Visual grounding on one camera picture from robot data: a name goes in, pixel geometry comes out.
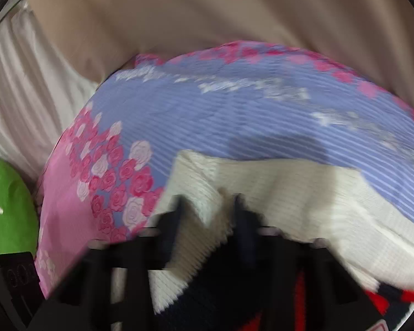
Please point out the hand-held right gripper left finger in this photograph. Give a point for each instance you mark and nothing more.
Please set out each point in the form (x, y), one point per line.
(173, 222)

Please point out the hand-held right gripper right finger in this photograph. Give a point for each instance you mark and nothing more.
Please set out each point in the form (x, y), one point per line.
(245, 226)

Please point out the white knit sweater striped hem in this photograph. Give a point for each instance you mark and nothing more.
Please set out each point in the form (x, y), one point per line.
(279, 196)

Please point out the green cloth bag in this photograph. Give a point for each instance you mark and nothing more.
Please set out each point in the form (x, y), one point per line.
(10, 207)

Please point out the floral blue pink blanket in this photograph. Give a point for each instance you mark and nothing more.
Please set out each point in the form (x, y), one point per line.
(227, 117)

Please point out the white pleated curtain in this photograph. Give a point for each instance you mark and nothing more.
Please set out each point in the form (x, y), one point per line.
(24, 86)

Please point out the beige padded headboard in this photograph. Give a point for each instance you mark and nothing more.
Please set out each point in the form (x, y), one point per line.
(210, 10)

